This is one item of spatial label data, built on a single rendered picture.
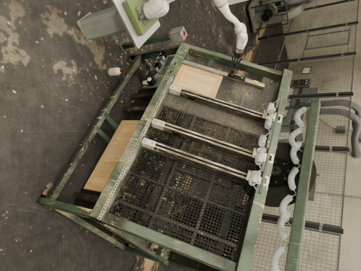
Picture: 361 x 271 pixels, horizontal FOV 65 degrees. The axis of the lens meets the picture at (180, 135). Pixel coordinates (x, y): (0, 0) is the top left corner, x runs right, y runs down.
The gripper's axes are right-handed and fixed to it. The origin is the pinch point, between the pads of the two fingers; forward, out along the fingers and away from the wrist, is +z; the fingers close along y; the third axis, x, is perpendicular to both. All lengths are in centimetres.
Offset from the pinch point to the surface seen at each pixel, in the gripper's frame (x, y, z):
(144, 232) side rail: 193, 22, 11
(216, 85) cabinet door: 22.4, 11.4, 13.9
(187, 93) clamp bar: 49, 36, 9
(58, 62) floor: 72, 170, -4
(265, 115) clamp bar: 50, -46, 5
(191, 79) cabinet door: 25.5, 39.6, 14.2
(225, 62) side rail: -17.0, 12.0, 16.5
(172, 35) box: -11, 76, -6
